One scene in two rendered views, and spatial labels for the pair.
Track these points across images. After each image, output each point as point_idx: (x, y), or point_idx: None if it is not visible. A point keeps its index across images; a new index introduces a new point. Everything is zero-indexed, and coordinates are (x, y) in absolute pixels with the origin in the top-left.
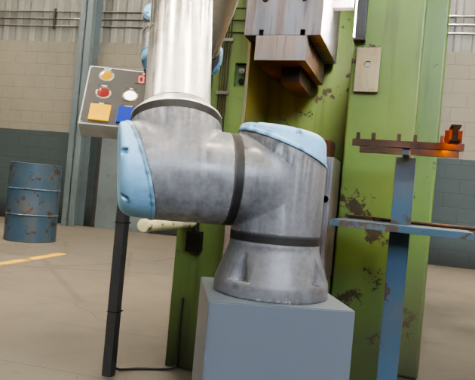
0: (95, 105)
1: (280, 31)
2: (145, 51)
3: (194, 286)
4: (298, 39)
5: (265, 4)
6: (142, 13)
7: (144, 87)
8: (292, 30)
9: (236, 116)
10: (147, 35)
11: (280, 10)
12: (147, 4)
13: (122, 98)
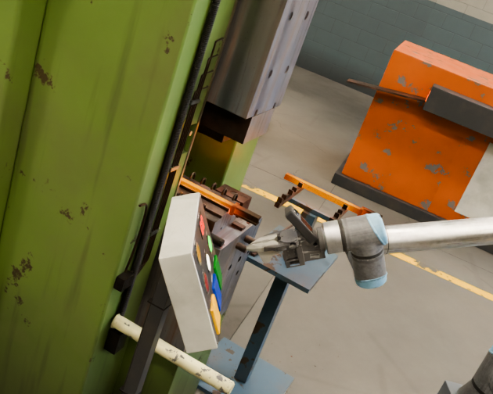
0: (214, 309)
1: (264, 108)
2: (384, 281)
3: (100, 375)
4: (270, 113)
5: (268, 80)
6: (380, 239)
7: (204, 238)
8: (270, 105)
9: (173, 187)
10: (382, 261)
11: (272, 86)
12: (383, 227)
13: (208, 273)
